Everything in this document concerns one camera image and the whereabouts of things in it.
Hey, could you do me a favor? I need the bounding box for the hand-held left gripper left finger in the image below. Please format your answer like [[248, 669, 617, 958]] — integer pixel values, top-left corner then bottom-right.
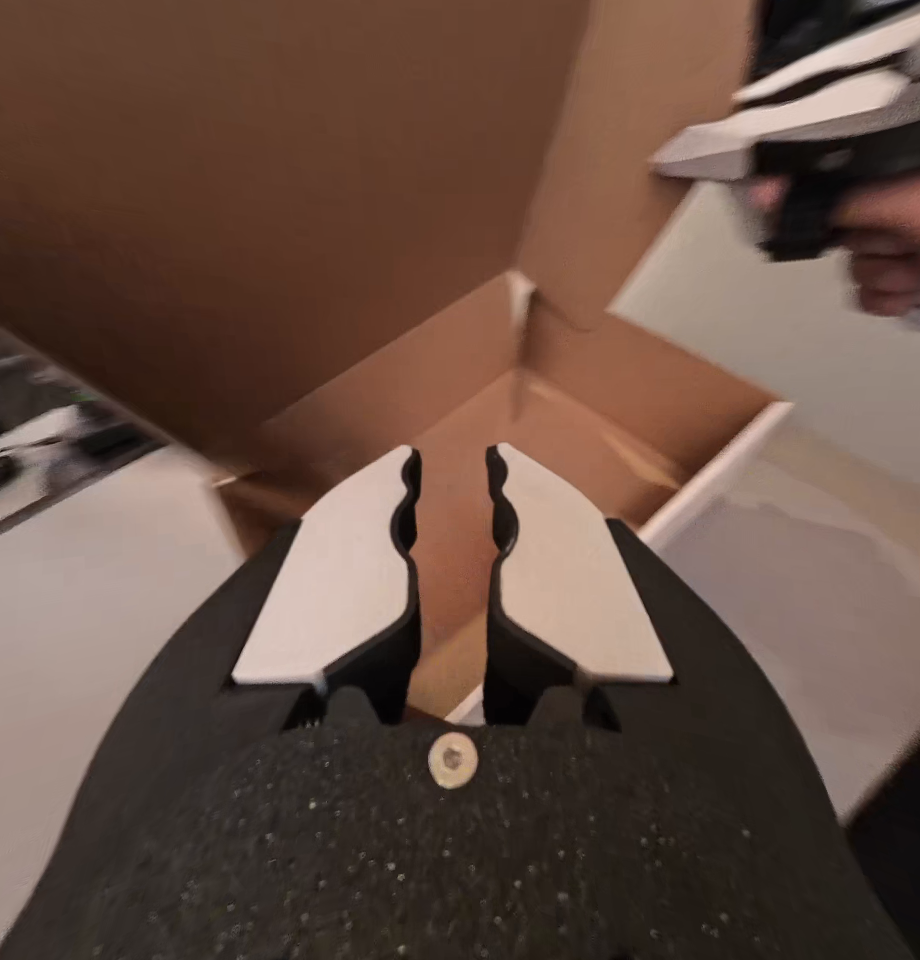
[[231, 444, 423, 726]]

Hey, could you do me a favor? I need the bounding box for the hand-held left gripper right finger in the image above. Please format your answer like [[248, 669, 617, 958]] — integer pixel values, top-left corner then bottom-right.
[[482, 441, 674, 727]]

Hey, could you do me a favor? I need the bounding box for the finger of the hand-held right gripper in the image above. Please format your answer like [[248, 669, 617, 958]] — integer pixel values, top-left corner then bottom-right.
[[649, 73, 920, 183], [732, 13, 920, 110]]

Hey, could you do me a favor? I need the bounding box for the brown cardboard box with lid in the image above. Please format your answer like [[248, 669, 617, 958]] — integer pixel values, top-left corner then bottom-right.
[[0, 0, 794, 725]]

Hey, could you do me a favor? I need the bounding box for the person's right hand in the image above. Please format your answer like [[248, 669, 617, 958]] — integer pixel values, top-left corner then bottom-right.
[[743, 169, 920, 331]]

